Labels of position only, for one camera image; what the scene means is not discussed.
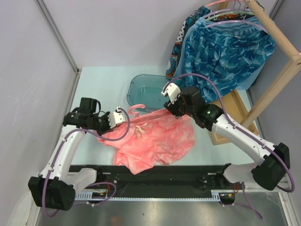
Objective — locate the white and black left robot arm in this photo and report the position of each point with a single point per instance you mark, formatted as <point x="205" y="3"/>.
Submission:
<point x="53" y="188"/>

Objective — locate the wooden clothes rack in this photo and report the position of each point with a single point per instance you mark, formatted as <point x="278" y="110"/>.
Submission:
<point x="276" y="94"/>

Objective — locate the teal plastic tub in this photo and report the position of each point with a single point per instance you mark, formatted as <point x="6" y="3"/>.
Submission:
<point x="146" y="89"/>

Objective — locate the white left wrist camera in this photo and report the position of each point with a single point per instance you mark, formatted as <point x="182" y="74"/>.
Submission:
<point x="116" y="118"/>

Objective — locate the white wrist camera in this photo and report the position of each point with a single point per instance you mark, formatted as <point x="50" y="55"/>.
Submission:
<point x="172" y="91"/>
<point x="116" y="118"/>

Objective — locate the blue leaf-print shorts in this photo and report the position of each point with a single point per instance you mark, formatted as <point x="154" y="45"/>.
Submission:
<point x="223" y="63"/>

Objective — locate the pink patterned shorts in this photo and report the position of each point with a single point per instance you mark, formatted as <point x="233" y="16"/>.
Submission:
<point x="157" y="137"/>

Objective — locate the pink plastic hanger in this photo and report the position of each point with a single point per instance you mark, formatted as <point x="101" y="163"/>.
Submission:
<point x="135" y="112"/>
<point x="221" y="1"/>

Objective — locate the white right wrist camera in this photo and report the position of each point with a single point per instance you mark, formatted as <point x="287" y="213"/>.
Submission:
<point x="172" y="91"/>

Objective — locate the orange and teal printed shorts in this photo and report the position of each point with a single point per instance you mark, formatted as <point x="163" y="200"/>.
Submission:
<point x="176" y="50"/>

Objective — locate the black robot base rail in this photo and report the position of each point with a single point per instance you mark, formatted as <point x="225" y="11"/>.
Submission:
<point x="165" y="182"/>

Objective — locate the light blue shorts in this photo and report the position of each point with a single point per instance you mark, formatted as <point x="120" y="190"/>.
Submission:
<point x="188" y="49"/>

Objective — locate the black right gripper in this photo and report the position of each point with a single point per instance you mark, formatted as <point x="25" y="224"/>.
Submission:
<point x="173" y="108"/>

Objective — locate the aluminium frame post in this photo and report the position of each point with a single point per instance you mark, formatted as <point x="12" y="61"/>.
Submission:
<point x="57" y="34"/>

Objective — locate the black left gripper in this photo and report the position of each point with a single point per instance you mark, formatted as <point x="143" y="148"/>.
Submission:
<point x="108" y="125"/>

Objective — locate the green plastic hanger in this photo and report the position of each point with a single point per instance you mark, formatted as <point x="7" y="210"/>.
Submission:
<point x="229" y="15"/>

